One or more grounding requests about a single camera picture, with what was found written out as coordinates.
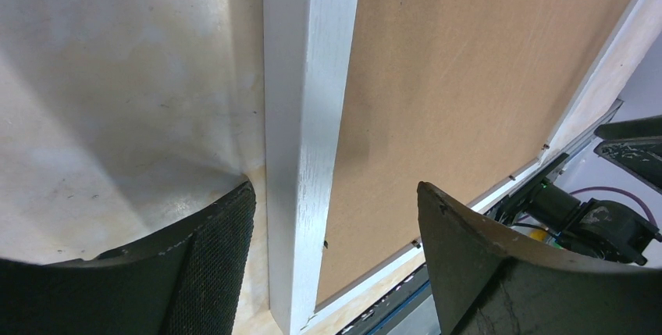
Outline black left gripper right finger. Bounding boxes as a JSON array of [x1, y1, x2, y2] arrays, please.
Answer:
[[417, 182, 661, 334]]

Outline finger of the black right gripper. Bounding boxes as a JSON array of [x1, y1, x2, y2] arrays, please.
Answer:
[[594, 116, 661, 140], [594, 138, 661, 194]]

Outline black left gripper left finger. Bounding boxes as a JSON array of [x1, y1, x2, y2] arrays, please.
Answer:
[[1, 182, 256, 334]]

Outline brown frame backing board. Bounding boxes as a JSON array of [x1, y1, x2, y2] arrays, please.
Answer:
[[317, 0, 630, 302]]

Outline white picture frame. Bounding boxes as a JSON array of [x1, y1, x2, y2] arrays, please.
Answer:
[[263, 0, 661, 334]]

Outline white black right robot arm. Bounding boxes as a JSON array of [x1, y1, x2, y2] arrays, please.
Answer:
[[486, 116, 661, 266]]

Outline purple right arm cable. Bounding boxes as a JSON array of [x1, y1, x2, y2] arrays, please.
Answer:
[[568, 186, 659, 227]]

